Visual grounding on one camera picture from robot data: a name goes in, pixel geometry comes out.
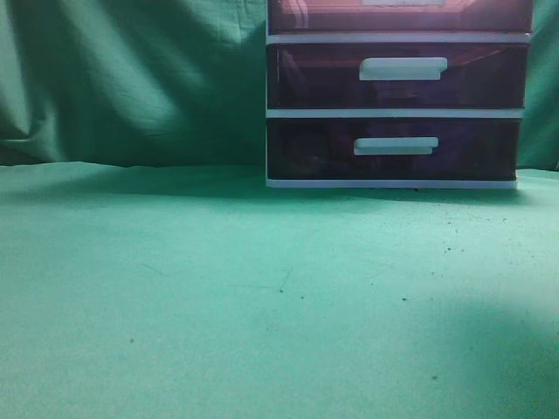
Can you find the translucent purple drawer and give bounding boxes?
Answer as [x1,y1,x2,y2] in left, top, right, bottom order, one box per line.
[267,43,528,109]
[266,118,521,181]
[267,0,534,34]

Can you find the green cloth backdrop and cover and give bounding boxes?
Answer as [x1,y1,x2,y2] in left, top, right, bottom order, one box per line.
[1,1,558,418]

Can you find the white plastic drawer cabinet frame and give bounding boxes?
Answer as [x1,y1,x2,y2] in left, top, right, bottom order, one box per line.
[266,2,532,189]

